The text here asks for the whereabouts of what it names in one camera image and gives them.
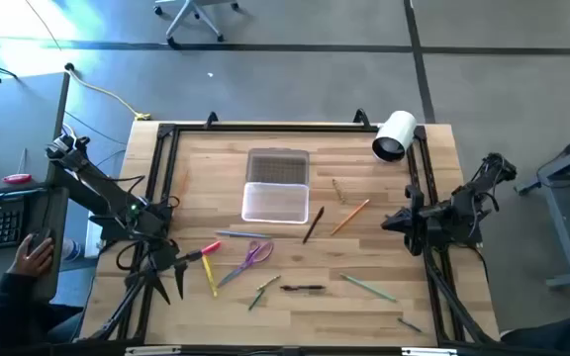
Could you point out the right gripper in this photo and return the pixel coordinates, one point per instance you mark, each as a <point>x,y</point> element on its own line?
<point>414,222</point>

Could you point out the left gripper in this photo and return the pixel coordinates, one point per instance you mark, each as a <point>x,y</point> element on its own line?
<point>163,254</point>

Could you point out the bright yellow crayon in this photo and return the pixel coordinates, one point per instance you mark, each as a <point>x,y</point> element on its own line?
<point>209,275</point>

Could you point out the orange pencil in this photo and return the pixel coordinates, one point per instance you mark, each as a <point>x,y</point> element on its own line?
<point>350,217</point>

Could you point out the pink highlighter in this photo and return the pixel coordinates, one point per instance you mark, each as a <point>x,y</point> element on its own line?
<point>211,247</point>

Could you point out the light green pencil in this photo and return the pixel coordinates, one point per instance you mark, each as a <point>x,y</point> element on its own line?
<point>368,288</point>

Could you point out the purple scissors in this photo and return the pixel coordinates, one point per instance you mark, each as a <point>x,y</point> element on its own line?
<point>242,268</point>

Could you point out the slim black pen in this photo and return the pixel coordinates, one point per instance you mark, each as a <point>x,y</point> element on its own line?
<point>313,225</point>

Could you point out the green pen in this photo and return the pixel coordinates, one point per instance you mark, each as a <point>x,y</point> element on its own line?
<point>256,299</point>

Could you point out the olive yellow crayon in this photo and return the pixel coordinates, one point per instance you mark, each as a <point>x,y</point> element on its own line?
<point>269,283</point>

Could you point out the short grey-green pencil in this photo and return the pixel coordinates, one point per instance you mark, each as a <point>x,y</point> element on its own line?
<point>409,325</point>

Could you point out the black click pen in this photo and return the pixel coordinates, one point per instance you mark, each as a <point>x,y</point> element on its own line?
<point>302,287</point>

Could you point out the clear plastic supply box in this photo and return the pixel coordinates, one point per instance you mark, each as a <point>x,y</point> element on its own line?
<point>275,203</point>

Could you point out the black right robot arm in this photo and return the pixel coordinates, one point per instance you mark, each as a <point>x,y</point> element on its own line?
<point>463,207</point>

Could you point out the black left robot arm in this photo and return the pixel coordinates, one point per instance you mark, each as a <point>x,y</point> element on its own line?
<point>92,183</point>

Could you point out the person's hand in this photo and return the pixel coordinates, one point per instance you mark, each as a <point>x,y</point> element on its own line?
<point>32,262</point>

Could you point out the person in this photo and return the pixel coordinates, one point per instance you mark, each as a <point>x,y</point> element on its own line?
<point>13,311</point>
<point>562,336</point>

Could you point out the grey metal stand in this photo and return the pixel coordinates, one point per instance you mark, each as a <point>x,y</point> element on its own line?
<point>564,237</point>

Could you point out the grey desk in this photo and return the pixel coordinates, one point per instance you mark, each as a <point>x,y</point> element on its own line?
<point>13,114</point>

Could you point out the office chair base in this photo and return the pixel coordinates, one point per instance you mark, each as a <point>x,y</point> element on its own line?
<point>192,5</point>

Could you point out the black aluminium table frame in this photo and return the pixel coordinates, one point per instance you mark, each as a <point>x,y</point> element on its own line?
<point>285,128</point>

